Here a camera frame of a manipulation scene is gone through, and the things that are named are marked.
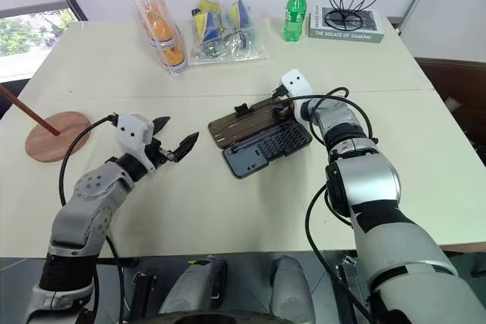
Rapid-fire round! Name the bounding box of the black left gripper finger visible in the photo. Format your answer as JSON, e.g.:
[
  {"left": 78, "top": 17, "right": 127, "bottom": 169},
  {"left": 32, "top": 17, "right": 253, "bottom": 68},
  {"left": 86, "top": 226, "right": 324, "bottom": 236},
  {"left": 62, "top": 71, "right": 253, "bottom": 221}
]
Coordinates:
[
  {"left": 172, "top": 131, "right": 200, "bottom": 163},
  {"left": 151, "top": 115, "right": 172, "bottom": 137}
]

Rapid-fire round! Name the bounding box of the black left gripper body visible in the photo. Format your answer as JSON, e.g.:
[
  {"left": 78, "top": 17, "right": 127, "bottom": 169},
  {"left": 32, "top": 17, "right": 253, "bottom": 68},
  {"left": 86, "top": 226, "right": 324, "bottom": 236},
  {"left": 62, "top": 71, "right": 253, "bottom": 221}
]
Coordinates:
[{"left": 145, "top": 137, "right": 180, "bottom": 170}]

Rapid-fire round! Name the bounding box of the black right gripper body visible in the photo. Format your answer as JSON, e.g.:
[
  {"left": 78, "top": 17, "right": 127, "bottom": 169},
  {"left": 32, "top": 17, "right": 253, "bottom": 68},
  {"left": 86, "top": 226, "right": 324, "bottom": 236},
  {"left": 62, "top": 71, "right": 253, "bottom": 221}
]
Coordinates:
[{"left": 273, "top": 105, "right": 296, "bottom": 122}]

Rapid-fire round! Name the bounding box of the screwdriver bit case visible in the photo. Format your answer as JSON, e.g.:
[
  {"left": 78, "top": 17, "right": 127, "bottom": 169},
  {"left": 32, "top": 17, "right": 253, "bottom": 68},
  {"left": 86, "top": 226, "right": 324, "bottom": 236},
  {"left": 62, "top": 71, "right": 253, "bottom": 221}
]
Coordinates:
[{"left": 207, "top": 96, "right": 314, "bottom": 181}]

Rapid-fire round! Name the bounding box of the small black clip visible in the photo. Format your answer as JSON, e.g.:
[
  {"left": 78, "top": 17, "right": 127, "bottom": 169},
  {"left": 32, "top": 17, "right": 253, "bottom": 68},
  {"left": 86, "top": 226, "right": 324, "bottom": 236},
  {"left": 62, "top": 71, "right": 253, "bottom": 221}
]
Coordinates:
[{"left": 233, "top": 102, "right": 257, "bottom": 121}]

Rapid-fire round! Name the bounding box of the clear bag of orange items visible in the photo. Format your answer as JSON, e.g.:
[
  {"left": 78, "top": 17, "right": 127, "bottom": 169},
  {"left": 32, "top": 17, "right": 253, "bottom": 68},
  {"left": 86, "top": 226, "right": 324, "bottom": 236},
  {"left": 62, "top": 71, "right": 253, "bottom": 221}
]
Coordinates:
[{"left": 130, "top": 0, "right": 189, "bottom": 80}]

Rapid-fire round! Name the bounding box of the green plastic soda bottle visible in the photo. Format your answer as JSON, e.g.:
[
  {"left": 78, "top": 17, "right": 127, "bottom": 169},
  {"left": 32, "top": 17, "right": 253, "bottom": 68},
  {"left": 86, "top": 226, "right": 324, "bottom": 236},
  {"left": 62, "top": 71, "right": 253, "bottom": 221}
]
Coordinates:
[{"left": 282, "top": 0, "right": 307, "bottom": 45}]

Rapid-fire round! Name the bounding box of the clear bag of blue-yellow items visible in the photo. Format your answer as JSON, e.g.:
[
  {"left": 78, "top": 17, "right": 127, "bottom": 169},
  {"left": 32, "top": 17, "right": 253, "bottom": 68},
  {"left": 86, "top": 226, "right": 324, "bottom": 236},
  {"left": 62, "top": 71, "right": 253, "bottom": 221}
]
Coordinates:
[{"left": 187, "top": 0, "right": 270, "bottom": 68}]

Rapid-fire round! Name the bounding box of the round wooden disc base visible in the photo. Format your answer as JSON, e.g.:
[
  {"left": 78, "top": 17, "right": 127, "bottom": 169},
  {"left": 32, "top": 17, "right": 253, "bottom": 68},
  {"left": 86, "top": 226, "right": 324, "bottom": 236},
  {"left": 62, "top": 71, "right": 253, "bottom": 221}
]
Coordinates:
[{"left": 24, "top": 111, "right": 94, "bottom": 165}]

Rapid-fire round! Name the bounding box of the grey hardcover book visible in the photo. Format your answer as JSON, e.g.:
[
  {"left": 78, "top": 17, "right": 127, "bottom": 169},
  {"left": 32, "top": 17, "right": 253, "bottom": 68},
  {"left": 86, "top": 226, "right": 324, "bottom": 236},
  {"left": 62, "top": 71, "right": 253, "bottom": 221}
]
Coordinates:
[{"left": 307, "top": 6, "right": 386, "bottom": 45}]

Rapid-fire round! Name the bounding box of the brown wooden stick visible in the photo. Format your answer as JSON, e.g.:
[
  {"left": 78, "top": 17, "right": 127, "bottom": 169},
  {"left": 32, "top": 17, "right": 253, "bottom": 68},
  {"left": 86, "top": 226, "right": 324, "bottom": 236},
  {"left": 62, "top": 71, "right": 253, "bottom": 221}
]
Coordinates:
[{"left": 0, "top": 84, "right": 62, "bottom": 137}]

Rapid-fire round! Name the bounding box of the grey rounded robot thigh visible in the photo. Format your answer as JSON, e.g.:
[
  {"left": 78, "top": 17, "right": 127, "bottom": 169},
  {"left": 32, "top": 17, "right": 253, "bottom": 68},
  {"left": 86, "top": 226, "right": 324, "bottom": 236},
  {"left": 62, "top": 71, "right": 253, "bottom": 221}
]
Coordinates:
[
  {"left": 267, "top": 255, "right": 317, "bottom": 324},
  {"left": 157, "top": 256, "right": 229, "bottom": 324}
]

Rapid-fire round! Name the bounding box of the dark brown cabinet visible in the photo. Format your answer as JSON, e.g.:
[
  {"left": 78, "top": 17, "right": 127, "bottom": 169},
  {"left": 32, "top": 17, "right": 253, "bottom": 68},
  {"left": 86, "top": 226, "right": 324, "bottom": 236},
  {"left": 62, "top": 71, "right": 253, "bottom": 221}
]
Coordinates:
[{"left": 413, "top": 57, "right": 486, "bottom": 170}]

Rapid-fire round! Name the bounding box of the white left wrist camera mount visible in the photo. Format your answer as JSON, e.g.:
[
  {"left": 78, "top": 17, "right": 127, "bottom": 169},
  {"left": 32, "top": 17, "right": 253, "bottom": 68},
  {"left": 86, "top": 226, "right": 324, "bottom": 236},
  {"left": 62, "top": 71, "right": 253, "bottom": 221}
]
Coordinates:
[{"left": 115, "top": 112, "right": 157, "bottom": 174}]

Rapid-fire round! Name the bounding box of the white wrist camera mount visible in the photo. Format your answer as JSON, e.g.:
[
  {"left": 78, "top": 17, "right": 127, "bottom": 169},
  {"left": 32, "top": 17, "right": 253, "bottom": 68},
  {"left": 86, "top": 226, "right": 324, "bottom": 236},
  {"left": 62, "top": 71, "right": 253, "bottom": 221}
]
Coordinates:
[
  {"left": 115, "top": 112, "right": 157, "bottom": 174},
  {"left": 279, "top": 69, "right": 314, "bottom": 99}
]

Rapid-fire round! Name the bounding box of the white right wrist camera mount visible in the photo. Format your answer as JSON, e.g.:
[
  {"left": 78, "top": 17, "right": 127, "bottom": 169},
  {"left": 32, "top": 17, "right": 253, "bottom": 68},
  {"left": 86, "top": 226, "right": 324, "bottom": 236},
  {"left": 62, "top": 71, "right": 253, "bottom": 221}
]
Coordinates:
[{"left": 279, "top": 69, "right": 314, "bottom": 99}]

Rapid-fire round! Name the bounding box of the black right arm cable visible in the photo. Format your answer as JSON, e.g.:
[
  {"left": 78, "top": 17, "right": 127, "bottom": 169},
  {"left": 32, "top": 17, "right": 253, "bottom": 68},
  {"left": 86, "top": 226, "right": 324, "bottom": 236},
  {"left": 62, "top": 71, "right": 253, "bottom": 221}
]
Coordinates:
[{"left": 271, "top": 86, "right": 384, "bottom": 324}]

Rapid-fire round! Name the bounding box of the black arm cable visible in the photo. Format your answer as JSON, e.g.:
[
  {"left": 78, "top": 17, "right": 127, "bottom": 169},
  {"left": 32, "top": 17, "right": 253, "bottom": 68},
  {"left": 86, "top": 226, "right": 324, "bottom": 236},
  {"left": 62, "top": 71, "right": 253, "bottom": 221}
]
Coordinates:
[
  {"left": 58, "top": 114, "right": 132, "bottom": 324},
  {"left": 271, "top": 86, "right": 384, "bottom": 324}
]

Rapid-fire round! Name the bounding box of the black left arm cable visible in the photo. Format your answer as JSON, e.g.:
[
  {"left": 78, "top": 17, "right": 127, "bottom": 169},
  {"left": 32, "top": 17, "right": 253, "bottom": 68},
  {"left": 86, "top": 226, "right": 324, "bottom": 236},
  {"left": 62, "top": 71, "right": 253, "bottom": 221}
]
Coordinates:
[{"left": 58, "top": 114, "right": 132, "bottom": 324}]

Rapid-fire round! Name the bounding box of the window with black frame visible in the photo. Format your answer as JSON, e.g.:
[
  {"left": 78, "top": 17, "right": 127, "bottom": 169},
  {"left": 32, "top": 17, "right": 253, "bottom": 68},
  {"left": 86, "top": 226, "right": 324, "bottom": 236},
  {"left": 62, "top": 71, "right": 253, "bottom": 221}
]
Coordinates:
[{"left": 0, "top": 0, "right": 89, "bottom": 84}]

